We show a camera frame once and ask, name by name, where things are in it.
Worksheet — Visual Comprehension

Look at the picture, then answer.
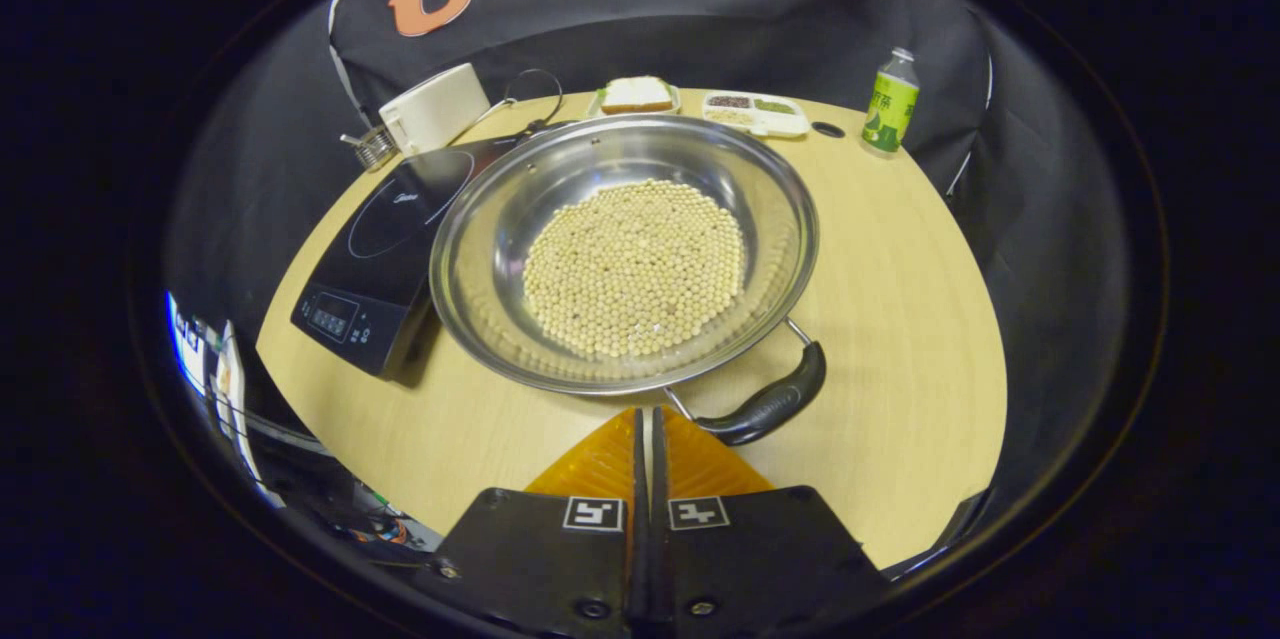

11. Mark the white toaster cable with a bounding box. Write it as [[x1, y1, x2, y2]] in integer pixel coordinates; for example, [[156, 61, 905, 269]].
[[455, 99, 517, 146]]

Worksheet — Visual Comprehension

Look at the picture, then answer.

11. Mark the black power cable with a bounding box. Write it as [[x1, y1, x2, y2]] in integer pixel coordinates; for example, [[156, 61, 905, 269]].
[[503, 69, 566, 136]]

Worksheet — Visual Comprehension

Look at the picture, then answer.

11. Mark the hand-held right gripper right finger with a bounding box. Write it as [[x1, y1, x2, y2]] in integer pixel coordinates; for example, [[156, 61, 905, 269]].
[[650, 407, 893, 636]]

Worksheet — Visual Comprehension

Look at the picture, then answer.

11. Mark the white divided bean dish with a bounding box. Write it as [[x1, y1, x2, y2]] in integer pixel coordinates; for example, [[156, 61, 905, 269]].
[[700, 91, 811, 140]]

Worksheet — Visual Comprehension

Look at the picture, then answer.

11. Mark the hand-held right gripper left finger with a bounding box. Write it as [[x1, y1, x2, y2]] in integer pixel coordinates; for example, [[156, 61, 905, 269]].
[[430, 407, 651, 636]]

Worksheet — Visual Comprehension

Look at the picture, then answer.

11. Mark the black backdrop cloth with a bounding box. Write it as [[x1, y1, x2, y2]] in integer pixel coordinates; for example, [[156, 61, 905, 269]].
[[165, 0, 1133, 545]]

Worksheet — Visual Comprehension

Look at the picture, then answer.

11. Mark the sandwich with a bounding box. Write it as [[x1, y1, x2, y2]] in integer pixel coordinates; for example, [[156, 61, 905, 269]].
[[600, 76, 674, 114]]

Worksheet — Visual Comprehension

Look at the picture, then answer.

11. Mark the stainless steel pot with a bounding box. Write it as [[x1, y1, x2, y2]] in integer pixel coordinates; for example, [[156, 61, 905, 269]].
[[428, 114, 829, 447]]

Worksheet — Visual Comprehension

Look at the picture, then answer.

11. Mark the pile of soybeans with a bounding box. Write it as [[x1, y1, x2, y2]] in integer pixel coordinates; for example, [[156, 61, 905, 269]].
[[522, 179, 748, 361]]

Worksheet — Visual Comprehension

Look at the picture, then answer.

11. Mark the small white plate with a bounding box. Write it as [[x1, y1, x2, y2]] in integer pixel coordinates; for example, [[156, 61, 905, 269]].
[[588, 76, 683, 119]]

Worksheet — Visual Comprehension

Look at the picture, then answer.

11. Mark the metal wire utensil holder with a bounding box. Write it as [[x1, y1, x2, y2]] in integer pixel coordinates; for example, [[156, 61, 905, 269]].
[[340, 124, 399, 172]]

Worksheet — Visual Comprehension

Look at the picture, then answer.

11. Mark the black induction cooktop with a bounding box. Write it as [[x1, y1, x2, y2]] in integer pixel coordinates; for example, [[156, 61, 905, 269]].
[[290, 134, 523, 380]]

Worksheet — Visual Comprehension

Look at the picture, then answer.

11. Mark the green drink bottle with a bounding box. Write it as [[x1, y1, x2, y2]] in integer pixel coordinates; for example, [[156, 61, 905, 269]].
[[861, 47, 920, 158]]

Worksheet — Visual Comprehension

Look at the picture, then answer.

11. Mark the white toaster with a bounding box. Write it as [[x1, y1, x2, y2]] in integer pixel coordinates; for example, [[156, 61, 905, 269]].
[[378, 62, 493, 157]]

